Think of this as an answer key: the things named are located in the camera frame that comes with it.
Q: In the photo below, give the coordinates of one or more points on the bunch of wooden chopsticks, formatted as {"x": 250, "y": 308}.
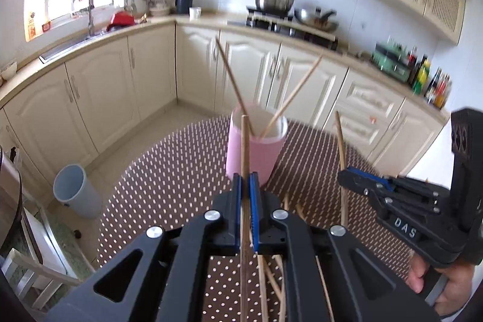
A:
{"x": 261, "y": 280}

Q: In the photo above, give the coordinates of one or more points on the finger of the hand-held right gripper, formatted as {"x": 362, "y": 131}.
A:
{"x": 354, "y": 183}
{"x": 371, "y": 180}

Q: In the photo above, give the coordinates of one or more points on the green countertop oven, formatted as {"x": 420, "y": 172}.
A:
{"x": 390, "y": 61}

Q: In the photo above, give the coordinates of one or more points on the dark wok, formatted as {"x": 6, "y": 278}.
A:
{"x": 317, "y": 22}

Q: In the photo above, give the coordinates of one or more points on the metal faucet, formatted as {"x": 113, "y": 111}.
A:
{"x": 89, "y": 14}

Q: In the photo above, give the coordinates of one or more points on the small white bowl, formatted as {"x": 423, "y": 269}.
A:
{"x": 9, "y": 70}

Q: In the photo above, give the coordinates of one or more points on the small red packet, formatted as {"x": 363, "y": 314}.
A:
{"x": 46, "y": 26}

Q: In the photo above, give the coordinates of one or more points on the orange box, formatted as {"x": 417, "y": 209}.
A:
{"x": 31, "y": 27}

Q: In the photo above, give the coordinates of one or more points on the steel sink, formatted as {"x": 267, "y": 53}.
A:
{"x": 71, "y": 44}

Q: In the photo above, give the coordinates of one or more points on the stack of dishes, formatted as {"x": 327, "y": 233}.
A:
{"x": 160, "y": 9}

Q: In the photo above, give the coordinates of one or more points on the grey trash bin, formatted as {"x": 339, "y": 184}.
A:
{"x": 75, "y": 190}

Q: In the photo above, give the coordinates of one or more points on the person's right hand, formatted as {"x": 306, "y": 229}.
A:
{"x": 458, "y": 284}

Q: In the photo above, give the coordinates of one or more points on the dark electric kettle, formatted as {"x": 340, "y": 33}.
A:
{"x": 184, "y": 2}

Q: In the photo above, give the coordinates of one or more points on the brown polka dot tablecloth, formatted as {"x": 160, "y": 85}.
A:
{"x": 169, "y": 175}

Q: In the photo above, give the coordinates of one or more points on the gas stove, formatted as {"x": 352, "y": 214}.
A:
{"x": 286, "y": 29}

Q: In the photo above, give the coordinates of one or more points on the pink cup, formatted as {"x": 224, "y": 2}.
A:
{"x": 260, "y": 156}

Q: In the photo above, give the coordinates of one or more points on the white mug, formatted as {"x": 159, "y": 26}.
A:
{"x": 194, "y": 13}

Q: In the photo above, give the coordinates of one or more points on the row of condiment bottles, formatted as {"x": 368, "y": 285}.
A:
{"x": 430, "y": 80}

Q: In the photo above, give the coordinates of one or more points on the white wooden chair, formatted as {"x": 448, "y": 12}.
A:
{"x": 34, "y": 269}

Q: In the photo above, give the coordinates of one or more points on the red basin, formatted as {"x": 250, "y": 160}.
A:
{"x": 121, "y": 20}

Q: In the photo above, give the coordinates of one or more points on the dark wooden table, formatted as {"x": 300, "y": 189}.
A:
{"x": 9, "y": 193}

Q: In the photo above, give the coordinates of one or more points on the cream lower kitchen cabinets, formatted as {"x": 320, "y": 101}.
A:
{"x": 113, "y": 80}

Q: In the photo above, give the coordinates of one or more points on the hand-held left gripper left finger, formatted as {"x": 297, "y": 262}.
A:
{"x": 239, "y": 216}

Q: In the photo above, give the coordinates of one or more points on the wooden chopstick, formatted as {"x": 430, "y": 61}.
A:
{"x": 298, "y": 90}
{"x": 342, "y": 152}
{"x": 232, "y": 75}
{"x": 244, "y": 148}

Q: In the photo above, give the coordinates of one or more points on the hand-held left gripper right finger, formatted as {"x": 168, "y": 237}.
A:
{"x": 253, "y": 216}

